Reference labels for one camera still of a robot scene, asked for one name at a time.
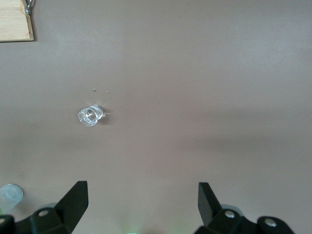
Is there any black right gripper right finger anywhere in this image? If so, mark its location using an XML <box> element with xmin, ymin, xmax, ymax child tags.
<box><xmin>195</xmin><ymin>182</ymin><xmax>295</xmax><ymax>234</ymax></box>

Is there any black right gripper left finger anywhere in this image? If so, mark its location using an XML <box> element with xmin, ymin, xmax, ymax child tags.
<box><xmin>0</xmin><ymin>180</ymin><xmax>89</xmax><ymax>234</ymax></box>

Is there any clear glass shaker cup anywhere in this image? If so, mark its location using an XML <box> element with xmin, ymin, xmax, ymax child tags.
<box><xmin>78</xmin><ymin>104</ymin><xmax>105</xmax><ymax>128</ymax></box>

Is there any green sleeved glass bottle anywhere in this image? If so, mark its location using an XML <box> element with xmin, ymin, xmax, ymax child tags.
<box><xmin>0</xmin><ymin>184</ymin><xmax>24</xmax><ymax>215</ymax></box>

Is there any brown table cover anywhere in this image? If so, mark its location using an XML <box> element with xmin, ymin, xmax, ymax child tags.
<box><xmin>0</xmin><ymin>0</ymin><xmax>312</xmax><ymax>234</ymax></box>

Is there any wooden cutting board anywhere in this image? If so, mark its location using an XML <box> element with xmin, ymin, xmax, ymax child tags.
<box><xmin>0</xmin><ymin>0</ymin><xmax>35</xmax><ymax>42</ymax></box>

